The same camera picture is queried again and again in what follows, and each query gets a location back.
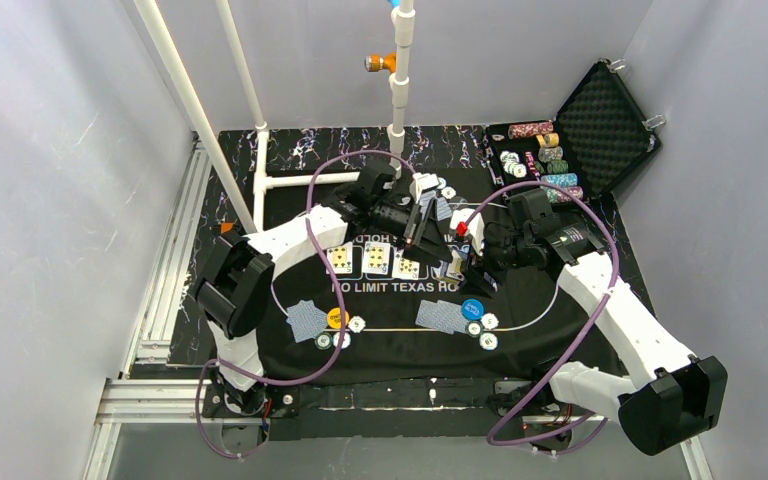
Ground blue small blind button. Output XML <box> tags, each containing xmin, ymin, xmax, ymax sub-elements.
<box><xmin>461</xmin><ymin>299</ymin><xmax>486</xmax><ymax>321</ymax></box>

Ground blue playing card deck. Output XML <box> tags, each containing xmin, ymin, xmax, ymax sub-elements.
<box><xmin>439</xmin><ymin>245</ymin><xmax>471</xmax><ymax>285</ymax></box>

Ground blue-backed playing card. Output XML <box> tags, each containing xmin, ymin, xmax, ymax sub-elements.
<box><xmin>434</xmin><ymin>196</ymin><xmax>453</xmax><ymax>222</ymax></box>
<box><xmin>285</xmin><ymin>301</ymin><xmax>319</xmax><ymax>336</ymax></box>
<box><xmin>415</xmin><ymin>300</ymin><xmax>453</xmax><ymax>334</ymax></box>
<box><xmin>419</xmin><ymin>190</ymin><xmax>436</xmax><ymax>208</ymax></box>
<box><xmin>293</xmin><ymin>304</ymin><xmax>330</xmax><ymax>344</ymax></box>
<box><xmin>437</xmin><ymin>300</ymin><xmax>470</xmax><ymax>334</ymax></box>

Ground white blue poker chip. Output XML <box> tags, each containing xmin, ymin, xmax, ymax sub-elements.
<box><xmin>348</xmin><ymin>316</ymin><xmax>366</xmax><ymax>334</ymax></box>
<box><xmin>481</xmin><ymin>313</ymin><xmax>500</xmax><ymax>331</ymax></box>
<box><xmin>441</xmin><ymin>187</ymin><xmax>457</xmax><ymax>200</ymax></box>

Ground green poker chip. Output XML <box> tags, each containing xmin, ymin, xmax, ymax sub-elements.
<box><xmin>314</xmin><ymin>333</ymin><xmax>333</xmax><ymax>350</ymax></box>
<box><xmin>465</xmin><ymin>321</ymin><xmax>484</xmax><ymax>338</ymax></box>

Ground white light-blue ten chip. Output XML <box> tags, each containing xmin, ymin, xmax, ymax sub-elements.
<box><xmin>479</xmin><ymin>332</ymin><xmax>499</xmax><ymax>351</ymax></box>

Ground yellow big blind button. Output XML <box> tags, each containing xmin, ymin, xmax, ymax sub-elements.
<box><xmin>326</xmin><ymin>307</ymin><xmax>350</xmax><ymax>330</ymax></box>

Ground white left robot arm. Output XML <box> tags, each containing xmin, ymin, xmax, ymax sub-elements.
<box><xmin>191</xmin><ymin>160</ymin><xmax>451</xmax><ymax>392</ymax></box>

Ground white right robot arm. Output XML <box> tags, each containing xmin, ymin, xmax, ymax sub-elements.
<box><xmin>452</xmin><ymin>181</ymin><xmax>728</xmax><ymax>456</ymax></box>

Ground black poker felt mat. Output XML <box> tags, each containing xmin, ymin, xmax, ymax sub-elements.
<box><xmin>209</xmin><ymin>166</ymin><xmax>626</xmax><ymax>392</ymax></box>

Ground green and pink chip row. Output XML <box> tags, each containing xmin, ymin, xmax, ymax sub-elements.
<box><xmin>548</xmin><ymin>186</ymin><xmax>584</xmax><ymax>204</ymax></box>

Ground blue chip row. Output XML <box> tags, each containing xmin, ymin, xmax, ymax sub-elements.
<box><xmin>540</xmin><ymin>173</ymin><xmax>579</xmax><ymax>188</ymax></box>

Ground white chips in case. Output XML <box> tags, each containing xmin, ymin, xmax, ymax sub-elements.
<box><xmin>499</xmin><ymin>150</ymin><xmax>529</xmax><ymax>179</ymax></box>

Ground dark green chip row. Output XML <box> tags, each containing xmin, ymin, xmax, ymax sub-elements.
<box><xmin>537</xmin><ymin>146</ymin><xmax>569</xmax><ymax>174</ymax></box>

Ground yellow chip row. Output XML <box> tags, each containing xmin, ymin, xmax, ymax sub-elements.
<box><xmin>537</xmin><ymin>132</ymin><xmax>560</xmax><ymax>148</ymax></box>

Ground red white chip row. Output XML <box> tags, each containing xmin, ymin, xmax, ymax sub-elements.
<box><xmin>507</xmin><ymin>121</ymin><xmax>554</xmax><ymax>139</ymax></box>

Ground black poker chip case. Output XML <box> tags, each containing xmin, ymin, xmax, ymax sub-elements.
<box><xmin>485</xmin><ymin>59</ymin><xmax>663</xmax><ymax>199</ymax></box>

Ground orange clamp knob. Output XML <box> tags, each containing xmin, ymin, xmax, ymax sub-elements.
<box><xmin>364</xmin><ymin>51</ymin><xmax>397</xmax><ymax>74</ymax></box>

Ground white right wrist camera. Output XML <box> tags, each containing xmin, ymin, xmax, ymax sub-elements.
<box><xmin>450</xmin><ymin>208</ymin><xmax>485</xmax><ymax>256</ymax></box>

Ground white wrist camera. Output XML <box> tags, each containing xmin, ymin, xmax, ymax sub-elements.
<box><xmin>409</xmin><ymin>172</ymin><xmax>439</xmax><ymax>203</ymax></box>
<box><xmin>450</xmin><ymin>208</ymin><xmax>485</xmax><ymax>256</ymax></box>

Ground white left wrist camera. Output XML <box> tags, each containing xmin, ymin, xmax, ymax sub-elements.
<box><xmin>409</xmin><ymin>172</ymin><xmax>439</xmax><ymax>203</ymax></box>

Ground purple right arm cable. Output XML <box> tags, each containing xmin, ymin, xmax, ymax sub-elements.
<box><xmin>456</xmin><ymin>180</ymin><xmax>622</xmax><ymax>458</ymax></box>

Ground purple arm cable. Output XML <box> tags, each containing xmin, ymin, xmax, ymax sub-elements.
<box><xmin>195</xmin><ymin>150</ymin><xmax>418</xmax><ymax>461</ymax></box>
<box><xmin>456</xmin><ymin>180</ymin><xmax>622</xmax><ymax>458</ymax></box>

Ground white PVC pipe frame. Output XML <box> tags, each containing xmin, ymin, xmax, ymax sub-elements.
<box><xmin>133</xmin><ymin>0</ymin><xmax>416</xmax><ymax>233</ymax></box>

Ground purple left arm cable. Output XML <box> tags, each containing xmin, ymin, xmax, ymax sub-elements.
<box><xmin>195</xmin><ymin>150</ymin><xmax>418</xmax><ymax>461</ymax></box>

